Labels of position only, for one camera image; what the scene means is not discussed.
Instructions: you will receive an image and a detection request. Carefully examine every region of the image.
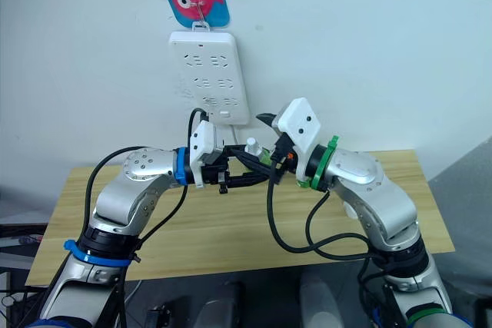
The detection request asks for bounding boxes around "green liquid bottle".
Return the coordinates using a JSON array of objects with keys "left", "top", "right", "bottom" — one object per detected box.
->
[{"left": 259, "top": 147, "right": 278, "bottom": 165}]

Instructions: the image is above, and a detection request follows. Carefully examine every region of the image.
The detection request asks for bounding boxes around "blue left wrist clamp ring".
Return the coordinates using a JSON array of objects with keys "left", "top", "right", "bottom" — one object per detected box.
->
[{"left": 173, "top": 146, "right": 191, "bottom": 186}]

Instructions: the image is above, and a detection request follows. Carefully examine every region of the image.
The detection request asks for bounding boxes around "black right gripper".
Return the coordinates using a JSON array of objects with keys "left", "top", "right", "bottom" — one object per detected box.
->
[{"left": 226, "top": 111, "right": 299, "bottom": 185}]

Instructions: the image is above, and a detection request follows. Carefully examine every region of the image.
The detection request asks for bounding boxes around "white mosquito repellent heater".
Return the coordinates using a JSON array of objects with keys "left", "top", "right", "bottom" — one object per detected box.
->
[{"left": 247, "top": 137, "right": 264, "bottom": 157}]

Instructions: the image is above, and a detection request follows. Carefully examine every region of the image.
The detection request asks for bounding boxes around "dark shelf with clutter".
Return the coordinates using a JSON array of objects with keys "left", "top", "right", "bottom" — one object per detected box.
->
[{"left": 0, "top": 221, "right": 51, "bottom": 271}]

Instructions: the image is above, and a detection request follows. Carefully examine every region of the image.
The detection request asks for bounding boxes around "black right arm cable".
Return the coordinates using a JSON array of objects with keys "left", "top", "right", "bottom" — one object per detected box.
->
[{"left": 266, "top": 158, "right": 385, "bottom": 264}]

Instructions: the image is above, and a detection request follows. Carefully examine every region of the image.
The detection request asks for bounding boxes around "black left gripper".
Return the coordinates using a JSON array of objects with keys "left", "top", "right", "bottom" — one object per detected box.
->
[{"left": 200, "top": 158, "right": 272, "bottom": 195}]

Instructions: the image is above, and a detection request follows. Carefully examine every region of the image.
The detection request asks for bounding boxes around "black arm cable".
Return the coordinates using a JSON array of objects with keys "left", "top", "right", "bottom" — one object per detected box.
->
[
  {"left": 82, "top": 108, "right": 211, "bottom": 328},
  {"left": 266, "top": 158, "right": 385, "bottom": 264}
]

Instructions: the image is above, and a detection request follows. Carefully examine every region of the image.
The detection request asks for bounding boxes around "green right wrist clamp ring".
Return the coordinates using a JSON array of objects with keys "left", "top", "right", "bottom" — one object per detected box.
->
[{"left": 296, "top": 134, "right": 341, "bottom": 191}]

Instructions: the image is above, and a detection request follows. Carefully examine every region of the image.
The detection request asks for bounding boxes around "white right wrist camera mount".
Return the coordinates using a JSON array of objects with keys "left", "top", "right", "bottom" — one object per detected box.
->
[{"left": 271, "top": 97, "right": 322, "bottom": 175}]

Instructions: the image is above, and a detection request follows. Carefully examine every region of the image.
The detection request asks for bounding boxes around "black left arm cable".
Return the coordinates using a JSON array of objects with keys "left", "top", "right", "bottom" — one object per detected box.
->
[{"left": 82, "top": 108, "right": 211, "bottom": 328}]

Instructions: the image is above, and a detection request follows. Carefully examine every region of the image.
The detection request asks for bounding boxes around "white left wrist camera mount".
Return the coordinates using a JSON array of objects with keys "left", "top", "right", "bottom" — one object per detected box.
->
[{"left": 187, "top": 120, "right": 217, "bottom": 189}]

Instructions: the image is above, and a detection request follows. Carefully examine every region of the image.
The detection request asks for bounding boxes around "white power strip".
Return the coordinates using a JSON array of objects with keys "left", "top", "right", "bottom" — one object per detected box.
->
[{"left": 168, "top": 22, "right": 251, "bottom": 127}]

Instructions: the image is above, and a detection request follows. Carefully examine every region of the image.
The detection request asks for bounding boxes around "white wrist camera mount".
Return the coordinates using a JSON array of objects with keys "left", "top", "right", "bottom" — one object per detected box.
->
[
  {"left": 187, "top": 120, "right": 217, "bottom": 189},
  {"left": 271, "top": 97, "right": 322, "bottom": 175}
]

